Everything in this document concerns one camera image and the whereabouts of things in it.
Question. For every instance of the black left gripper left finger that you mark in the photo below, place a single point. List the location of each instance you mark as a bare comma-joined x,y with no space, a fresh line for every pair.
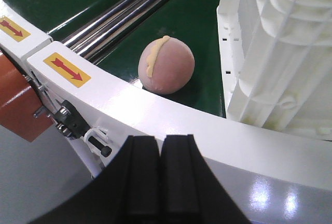
126,191

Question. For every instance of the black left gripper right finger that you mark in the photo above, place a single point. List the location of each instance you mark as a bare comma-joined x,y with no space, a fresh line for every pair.
190,191

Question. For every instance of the pink plush bun toy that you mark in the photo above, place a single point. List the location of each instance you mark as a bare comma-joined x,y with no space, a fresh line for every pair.
166,65

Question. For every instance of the white plastic Totelife crate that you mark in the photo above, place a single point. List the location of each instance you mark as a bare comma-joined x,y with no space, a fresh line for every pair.
276,64

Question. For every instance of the white curved conveyor rim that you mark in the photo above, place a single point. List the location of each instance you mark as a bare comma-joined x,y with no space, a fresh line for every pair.
119,108

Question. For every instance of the yellow red arrow sticker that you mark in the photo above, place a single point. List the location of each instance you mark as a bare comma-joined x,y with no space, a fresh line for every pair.
66,69

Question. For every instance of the chrome guide rail bars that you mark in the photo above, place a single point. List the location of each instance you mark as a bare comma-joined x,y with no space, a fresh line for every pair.
93,40

